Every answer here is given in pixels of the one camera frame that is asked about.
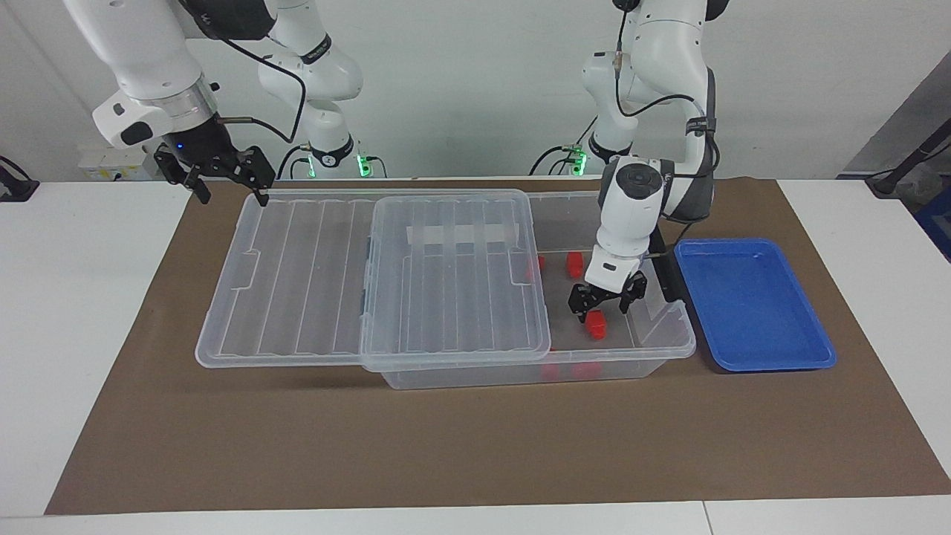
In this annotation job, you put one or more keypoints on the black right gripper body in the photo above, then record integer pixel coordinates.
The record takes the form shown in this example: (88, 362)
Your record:
(204, 145)

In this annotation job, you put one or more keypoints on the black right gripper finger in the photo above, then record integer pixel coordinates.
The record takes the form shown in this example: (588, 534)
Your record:
(256, 167)
(182, 172)

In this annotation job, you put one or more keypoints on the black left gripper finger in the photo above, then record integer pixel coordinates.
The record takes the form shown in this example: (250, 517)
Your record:
(582, 303)
(635, 288)

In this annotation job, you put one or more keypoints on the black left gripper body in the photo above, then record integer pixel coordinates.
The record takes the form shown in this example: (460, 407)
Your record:
(609, 295)

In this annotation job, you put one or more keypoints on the red plastic block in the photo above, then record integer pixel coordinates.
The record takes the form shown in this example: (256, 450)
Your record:
(550, 371)
(574, 265)
(538, 264)
(587, 370)
(596, 327)

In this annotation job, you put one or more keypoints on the clear plastic box lid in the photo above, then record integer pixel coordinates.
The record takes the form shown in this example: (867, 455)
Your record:
(297, 297)

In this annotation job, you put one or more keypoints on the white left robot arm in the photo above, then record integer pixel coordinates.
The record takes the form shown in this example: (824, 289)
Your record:
(631, 215)

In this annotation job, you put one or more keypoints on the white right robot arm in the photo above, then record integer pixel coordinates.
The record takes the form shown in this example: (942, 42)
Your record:
(141, 52)

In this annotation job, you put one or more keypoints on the clear plastic storage box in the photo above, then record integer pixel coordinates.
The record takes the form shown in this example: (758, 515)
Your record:
(654, 334)

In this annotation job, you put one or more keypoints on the blue plastic tray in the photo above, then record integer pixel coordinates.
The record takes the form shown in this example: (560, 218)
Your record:
(750, 305)

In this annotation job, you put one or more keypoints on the white power strip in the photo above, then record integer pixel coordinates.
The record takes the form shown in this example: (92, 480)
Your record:
(111, 167)

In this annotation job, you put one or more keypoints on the brown table mat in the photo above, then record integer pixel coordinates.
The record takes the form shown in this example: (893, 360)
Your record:
(260, 431)

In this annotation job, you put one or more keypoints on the black stand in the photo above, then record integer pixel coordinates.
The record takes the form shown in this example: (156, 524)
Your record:
(903, 167)

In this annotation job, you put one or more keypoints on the blue crate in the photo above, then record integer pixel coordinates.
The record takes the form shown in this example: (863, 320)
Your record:
(937, 223)

